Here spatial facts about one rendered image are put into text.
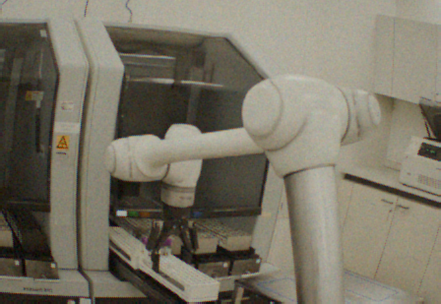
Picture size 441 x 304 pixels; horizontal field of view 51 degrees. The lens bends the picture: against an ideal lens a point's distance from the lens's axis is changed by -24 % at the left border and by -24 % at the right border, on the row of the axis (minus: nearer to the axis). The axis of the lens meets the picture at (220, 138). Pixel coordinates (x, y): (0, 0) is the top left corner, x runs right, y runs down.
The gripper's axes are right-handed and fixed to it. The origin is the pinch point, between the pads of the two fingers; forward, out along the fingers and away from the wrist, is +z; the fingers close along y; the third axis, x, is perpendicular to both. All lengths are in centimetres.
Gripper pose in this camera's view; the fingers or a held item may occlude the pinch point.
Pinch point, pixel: (170, 265)
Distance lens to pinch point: 166.6
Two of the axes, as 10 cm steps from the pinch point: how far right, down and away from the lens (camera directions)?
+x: -5.8, -1.8, 7.9
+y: 8.0, 0.4, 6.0
